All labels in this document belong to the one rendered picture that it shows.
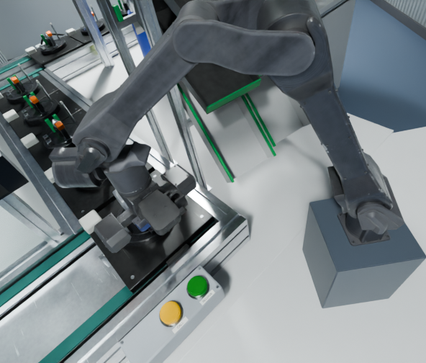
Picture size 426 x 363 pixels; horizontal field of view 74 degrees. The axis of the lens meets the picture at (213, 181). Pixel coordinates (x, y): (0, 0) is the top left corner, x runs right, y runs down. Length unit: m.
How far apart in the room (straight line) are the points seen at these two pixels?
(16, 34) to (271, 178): 4.55
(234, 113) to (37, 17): 4.28
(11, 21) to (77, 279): 4.46
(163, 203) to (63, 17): 4.38
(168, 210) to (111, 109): 0.18
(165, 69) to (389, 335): 0.63
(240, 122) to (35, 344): 0.67
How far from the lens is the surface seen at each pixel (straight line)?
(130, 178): 0.42
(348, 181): 0.41
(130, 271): 0.66
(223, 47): 0.27
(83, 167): 0.40
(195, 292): 0.59
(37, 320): 0.80
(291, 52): 0.26
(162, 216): 0.44
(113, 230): 0.49
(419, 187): 0.92
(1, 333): 0.85
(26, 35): 5.01
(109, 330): 0.65
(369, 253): 0.53
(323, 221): 0.55
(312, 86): 0.29
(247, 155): 0.72
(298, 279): 0.71
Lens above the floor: 1.52
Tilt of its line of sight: 49 degrees down
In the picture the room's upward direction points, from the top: 15 degrees counter-clockwise
